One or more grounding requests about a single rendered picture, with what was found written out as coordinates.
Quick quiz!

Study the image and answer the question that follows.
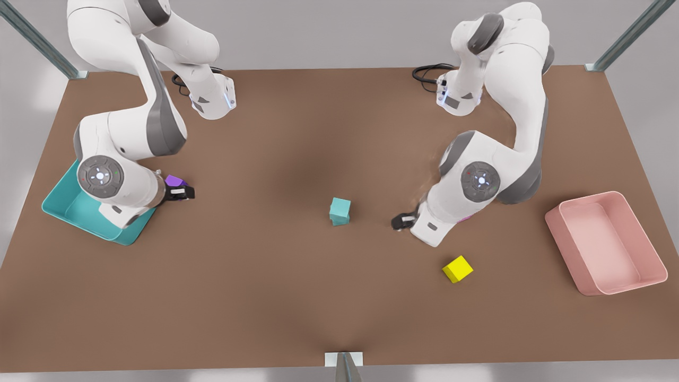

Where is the yellow cube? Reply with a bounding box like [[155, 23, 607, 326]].
[[442, 255, 474, 284]]

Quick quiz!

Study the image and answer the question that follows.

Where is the teal tray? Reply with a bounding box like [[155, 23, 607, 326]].
[[41, 159, 158, 246]]

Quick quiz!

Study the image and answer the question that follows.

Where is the pink tray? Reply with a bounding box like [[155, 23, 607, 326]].
[[545, 191, 669, 297]]

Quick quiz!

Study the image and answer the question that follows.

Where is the black cable loop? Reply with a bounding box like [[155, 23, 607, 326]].
[[171, 66, 224, 97], [412, 63, 458, 94]]

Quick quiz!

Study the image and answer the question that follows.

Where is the silver frame post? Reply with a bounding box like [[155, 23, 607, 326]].
[[0, 0, 89, 81], [585, 0, 678, 73], [325, 351, 365, 382]]

